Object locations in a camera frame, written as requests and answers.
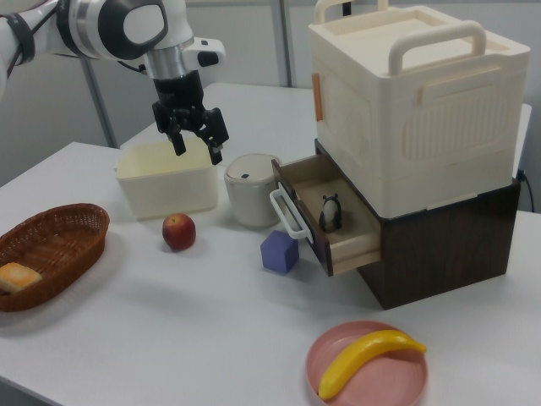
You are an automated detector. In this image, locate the brown drawer with white handle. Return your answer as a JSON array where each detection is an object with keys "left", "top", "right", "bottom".
[{"left": 269, "top": 154, "right": 384, "bottom": 278}]

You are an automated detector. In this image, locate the dark brown wooden cabinet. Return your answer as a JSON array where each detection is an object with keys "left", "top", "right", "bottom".
[{"left": 314, "top": 139, "right": 522, "bottom": 312}]

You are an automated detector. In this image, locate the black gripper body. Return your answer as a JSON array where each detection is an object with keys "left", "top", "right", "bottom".
[{"left": 152, "top": 69, "right": 206, "bottom": 129}]

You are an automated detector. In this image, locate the pink round plate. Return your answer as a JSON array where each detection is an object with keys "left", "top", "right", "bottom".
[{"left": 306, "top": 320, "right": 430, "bottom": 406}]

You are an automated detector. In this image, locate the red toy apple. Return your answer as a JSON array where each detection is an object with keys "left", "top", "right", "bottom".
[{"left": 161, "top": 213, "right": 197, "bottom": 251}]

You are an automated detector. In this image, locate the purple cube block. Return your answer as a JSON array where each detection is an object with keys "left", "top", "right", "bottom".
[{"left": 260, "top": 230, "right": 300, "bottom": 276}]

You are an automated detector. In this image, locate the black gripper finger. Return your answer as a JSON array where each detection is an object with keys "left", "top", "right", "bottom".
[
  {"left": 152, "top": 102, "right": 188, "bottom": 157},
  {"left": 198, "top": 107, "right": 231, "bottom": 167}
]

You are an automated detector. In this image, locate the small cream trash can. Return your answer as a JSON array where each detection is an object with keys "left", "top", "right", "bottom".
[{"left": 223, "top": 153, "right": 283, "bottom": 229}]

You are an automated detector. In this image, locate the yellow toy banana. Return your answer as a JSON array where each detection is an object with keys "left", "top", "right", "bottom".
[{"left": 317, "top": 328, "right": 428, "bottom": 401}]

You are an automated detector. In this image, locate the thin black power cable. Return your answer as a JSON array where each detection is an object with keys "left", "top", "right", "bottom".
[{"left": 516, "top": 168, "right": 536, "bottom": 212}]

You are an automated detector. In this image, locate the brown wicker basket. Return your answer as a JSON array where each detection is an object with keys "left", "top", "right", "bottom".
[{"left": 0, "top": 203, "right": 111, "bottom": 313}]

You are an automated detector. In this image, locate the small panda toy figure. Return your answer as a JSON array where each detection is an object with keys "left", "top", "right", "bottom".
[{"left": 317, "top": 193, "right": 344, "bottom": 233}]

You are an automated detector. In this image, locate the cream open plastic bin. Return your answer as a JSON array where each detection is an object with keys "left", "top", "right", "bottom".
[{"left": 114, "top": 138, "right": 219, "bottom": 221}]

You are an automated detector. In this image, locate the toy bread loaf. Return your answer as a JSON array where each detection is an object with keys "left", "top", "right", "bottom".
[{"left": 0, "top": 261, "right": 44, "bottom": 296}]

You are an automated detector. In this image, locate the cream plastic storage box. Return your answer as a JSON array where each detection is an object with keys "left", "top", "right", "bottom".
[{"left": 307, "top": 0, "right": 532, "bottom": 220}]

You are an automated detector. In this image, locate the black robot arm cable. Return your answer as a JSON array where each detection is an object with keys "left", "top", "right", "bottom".
[{"left": 3, "top": 0, "right": 150, "bottom": 81}]

